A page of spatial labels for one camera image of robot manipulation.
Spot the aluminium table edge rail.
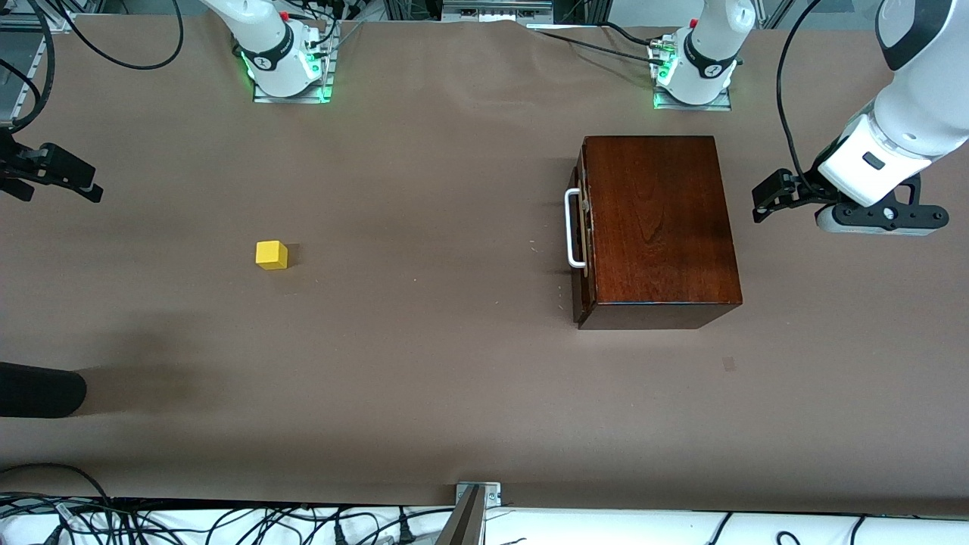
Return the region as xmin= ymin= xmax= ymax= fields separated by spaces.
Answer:
xmin=0 ymin=21 xmax=46 ymax=126

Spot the black floor cable arc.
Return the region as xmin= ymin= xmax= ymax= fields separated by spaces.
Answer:
xmin=0 ymin=462 xmax=114 ymax=523

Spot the metal equipment rack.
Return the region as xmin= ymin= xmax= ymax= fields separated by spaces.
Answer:
xmin=382 ymin=0 xmax=606 ymax=23

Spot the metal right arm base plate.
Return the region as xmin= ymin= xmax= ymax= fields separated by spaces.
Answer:
xmin=252 ymin=34 xmax=335 ymax=104

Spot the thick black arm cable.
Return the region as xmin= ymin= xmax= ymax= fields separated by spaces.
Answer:
xmin=0 ymin=0 xmax=56 ymax=134

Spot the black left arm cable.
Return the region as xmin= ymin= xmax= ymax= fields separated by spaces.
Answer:
xmin=776 ymin=0 xmax=826 ymax=190

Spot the black cable on table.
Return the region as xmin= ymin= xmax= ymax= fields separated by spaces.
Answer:
xmin=526 ymin=21 xmax=668 ymax=66

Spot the wooden drawer with white handle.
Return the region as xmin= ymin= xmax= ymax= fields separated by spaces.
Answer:
xmin=565 ymin=148 xmax=599 ymax=328

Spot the dark brown wooden cabinet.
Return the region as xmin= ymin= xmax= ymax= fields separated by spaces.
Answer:
xmin=573 ymin=135 xmax=744 ymax=332

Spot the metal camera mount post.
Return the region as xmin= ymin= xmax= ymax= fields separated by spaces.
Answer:
xmin=435 ymin=481 xmax=503 ymax=545

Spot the black cylindrical object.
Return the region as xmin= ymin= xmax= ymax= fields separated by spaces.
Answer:
xmin=0 ymin=363 xmax=87 ymax=419

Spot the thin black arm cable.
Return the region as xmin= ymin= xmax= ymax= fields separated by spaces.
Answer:
xmin=47 ymin=0 xmax=185 ymax=71

